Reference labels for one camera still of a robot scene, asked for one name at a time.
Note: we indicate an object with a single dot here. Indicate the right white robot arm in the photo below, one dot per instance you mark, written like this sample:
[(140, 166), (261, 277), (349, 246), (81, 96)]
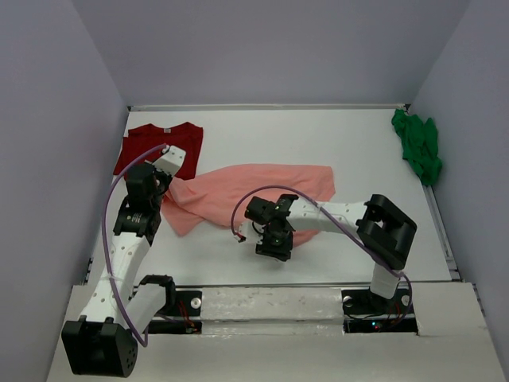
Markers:
[(377, 226)]

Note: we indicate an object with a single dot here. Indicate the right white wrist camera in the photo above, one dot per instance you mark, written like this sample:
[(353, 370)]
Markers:
[(250, 232)]

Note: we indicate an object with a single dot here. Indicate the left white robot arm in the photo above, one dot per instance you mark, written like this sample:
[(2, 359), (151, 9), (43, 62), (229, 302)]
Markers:
[(105, 339)]

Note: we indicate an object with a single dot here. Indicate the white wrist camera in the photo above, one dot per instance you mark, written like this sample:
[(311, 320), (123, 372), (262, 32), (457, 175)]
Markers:
[(171, 160), (250, 232)]

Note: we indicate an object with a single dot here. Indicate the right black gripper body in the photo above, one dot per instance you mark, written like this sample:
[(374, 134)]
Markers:
[(276, 244)]

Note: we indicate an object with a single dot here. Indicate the pink polo shirt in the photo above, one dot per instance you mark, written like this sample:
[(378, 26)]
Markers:
[(212, 196)]

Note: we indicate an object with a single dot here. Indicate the crumpled green t-shirt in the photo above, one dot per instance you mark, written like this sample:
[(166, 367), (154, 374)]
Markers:
[(419, 140)]

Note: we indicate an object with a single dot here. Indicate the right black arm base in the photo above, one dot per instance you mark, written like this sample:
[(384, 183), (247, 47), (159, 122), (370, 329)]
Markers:
[(368, 313)]

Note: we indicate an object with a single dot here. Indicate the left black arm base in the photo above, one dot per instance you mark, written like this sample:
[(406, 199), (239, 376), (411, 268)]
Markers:
[(181, 313)]

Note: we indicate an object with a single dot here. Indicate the white foam block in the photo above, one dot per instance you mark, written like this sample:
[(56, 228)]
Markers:
[(271, 303)]

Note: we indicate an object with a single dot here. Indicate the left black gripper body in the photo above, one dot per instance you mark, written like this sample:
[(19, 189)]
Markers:
[(162, 180)]

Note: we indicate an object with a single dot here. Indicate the aluminium rear table rail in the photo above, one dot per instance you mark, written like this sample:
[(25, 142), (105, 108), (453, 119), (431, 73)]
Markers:
[(269, 107)]

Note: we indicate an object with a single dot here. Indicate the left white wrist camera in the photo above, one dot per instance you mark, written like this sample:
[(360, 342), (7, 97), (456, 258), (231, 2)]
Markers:
[(171, 160)]

